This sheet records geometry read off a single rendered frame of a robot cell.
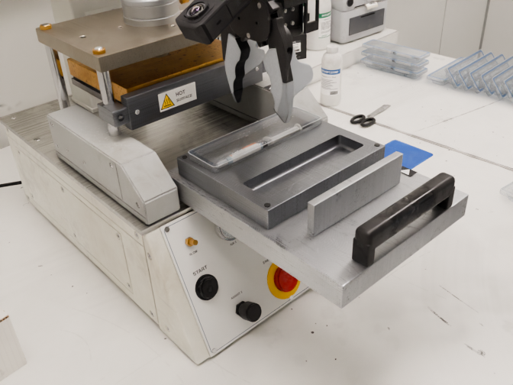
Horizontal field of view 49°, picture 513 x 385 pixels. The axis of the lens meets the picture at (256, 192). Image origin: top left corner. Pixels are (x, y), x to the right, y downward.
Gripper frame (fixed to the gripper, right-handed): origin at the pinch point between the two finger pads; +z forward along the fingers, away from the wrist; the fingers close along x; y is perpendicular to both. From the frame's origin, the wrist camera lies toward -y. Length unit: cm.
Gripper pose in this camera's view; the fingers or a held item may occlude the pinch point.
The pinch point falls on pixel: (256, 106)
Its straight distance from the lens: 70.3
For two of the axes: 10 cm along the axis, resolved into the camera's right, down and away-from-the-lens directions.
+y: 7.4, -3.8, 5.5
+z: 0.3, 8.4, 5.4
